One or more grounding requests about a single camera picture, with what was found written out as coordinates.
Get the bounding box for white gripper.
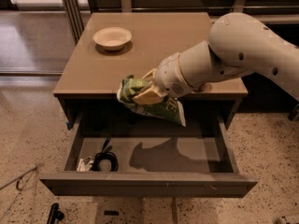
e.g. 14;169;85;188
133;52;193;105

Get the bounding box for green jalapeno chip bag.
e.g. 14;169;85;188
117;75;186;127

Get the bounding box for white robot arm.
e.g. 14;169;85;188
134;12;299;105

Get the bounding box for grey open drawer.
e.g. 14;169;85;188
40;113;257;198

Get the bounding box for orange soda can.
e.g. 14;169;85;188
194;83;208;92

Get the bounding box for white paper bowl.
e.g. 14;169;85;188
93;27;132;51

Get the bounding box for crumpled white wrapper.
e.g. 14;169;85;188
77;157;93;172

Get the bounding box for black object on floor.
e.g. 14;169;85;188
47;203;64;224

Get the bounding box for thin grey metal rod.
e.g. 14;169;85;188
0;166;37;191

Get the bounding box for black coiled cable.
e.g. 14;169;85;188
90;136;120;173

